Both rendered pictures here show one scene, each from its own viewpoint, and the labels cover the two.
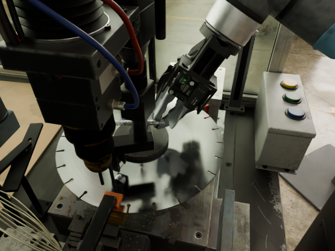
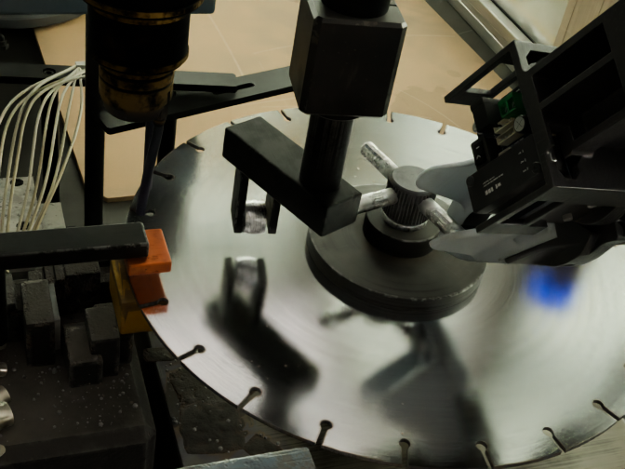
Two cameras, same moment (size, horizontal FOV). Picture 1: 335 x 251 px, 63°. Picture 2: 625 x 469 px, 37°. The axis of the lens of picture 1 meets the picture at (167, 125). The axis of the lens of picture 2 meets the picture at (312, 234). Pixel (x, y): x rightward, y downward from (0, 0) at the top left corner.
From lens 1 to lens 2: 0.29 m
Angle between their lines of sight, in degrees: 40
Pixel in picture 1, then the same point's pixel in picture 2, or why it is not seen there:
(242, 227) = not seen: outside the picture
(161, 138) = (428, 282)
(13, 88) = (431, 36)
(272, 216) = not seen: outside the picture
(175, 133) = (487, 314)
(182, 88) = (498, 129)
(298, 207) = not seen: outside the picture
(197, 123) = (581, 354)
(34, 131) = (277, 80)
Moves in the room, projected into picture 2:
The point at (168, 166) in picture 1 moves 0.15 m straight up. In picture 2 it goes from (349, 337) to (407, 101)
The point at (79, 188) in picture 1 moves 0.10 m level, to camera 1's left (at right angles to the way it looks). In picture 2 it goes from (155, 197) to (97, 113)
